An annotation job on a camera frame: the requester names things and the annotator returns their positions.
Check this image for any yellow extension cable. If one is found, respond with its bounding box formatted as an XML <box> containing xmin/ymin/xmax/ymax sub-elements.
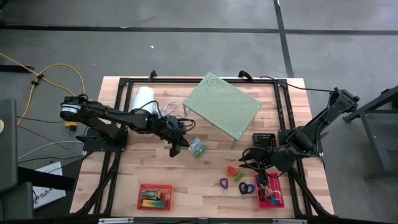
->
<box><xmin>0</xmin><ymin>52</ymin><xmax>87</xmax><ymax>130</ymax></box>

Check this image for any black metal stand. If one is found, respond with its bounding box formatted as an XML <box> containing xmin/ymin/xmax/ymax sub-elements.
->
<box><xmin>341</xmin><ymin>85</ymin><xmax>398</xmax><ymax>181</ymax></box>

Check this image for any green perforated metal shelf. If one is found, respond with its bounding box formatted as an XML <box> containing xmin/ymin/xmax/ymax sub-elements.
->
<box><xmin>182</xmin><ymin>72</ymin><xmax>262</xmax><ymax>149</ymax></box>

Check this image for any purple spiral wrist keychain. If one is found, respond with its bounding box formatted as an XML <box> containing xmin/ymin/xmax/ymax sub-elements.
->
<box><xmin>219</xmin><ymin>177</ymin><xmax>230</xmax><ymax>195</ymax></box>

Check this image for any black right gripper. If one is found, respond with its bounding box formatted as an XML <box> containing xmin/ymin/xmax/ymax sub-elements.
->
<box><xmin>238</xmin><ymin>146</ymin><xmax>277</xmax><ymax>195</ymax></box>

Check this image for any red-orange plastic basket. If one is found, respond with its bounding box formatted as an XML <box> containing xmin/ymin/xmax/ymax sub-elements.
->
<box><xmin>254</xmin><ymin>172</ymin><xmax>285</xmax><ymax>210</ymax></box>
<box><xmin>136</xmin><ymin>183</ymin><xmax>174</xmax><ymax>212</ymax></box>

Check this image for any white printed box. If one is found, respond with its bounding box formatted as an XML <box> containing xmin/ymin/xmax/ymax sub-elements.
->
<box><xmin>32</xmin><ymin>161</ymin><xmax>67</xmax><ymax>209</ymax></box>

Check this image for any black plastic basket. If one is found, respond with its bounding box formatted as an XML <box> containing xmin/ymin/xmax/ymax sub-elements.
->
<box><xmin>251</xmin><ymin>133</ymin><xmax>277</xmax><ymax>153</ymax></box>

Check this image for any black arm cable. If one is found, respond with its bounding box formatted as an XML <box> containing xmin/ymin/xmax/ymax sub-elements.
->
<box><xmin>259</xmin><ymin>75</ymin><xmax>336</xmax><ymax>93</ymax></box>

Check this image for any black floor strip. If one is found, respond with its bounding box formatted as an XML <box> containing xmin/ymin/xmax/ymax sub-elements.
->
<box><xmin>0</xmin><ymin>64</ymin><xmax>35</xmax><ymax>73</ymax></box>

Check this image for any black table frame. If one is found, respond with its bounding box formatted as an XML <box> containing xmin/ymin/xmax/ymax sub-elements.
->
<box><xmin>74</xmin><ymin>77</ymin><xmax>335</xmax><ymax>218</ymax></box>

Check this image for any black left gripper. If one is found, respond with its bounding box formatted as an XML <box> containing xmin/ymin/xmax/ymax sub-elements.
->
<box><xmin>155</xmin><ymin>114</ymin><xmax>191</xmax><ymax>158</ymax></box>

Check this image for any white floor cable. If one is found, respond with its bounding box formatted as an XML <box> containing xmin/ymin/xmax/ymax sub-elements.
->
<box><xmin>17</xmin><ymin>140</ymin><xmax>85</xmax><ymax>160</ymax></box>

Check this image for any black side furniture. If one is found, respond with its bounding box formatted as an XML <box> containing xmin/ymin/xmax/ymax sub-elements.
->
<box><xmin>0</xmin><ymin>98</ymin><xmax>77</xmax><ymax>224</ymax></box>

